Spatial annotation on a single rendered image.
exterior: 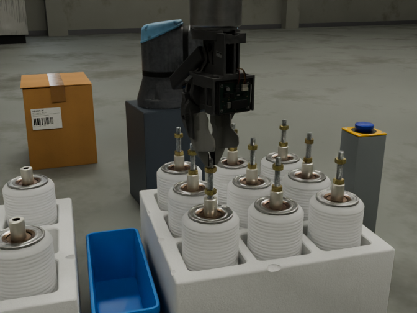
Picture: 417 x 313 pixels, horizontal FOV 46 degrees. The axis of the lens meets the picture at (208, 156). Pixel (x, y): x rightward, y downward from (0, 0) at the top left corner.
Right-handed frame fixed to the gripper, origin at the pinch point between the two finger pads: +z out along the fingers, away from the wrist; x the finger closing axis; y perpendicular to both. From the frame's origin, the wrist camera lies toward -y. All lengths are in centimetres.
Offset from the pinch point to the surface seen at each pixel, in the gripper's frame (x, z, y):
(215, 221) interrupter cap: -1.1, 9.5, 4.1
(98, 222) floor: -2, 35, -57
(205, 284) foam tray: -5.0, 18.1, 7.3
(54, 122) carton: 1, 18, -108
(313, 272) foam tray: 13.1, 19.0, 12.1
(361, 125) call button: 42.8, 2.1, -7.0
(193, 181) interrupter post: 2.5, 8.0, -9.8
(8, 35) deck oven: 70, 24, -622
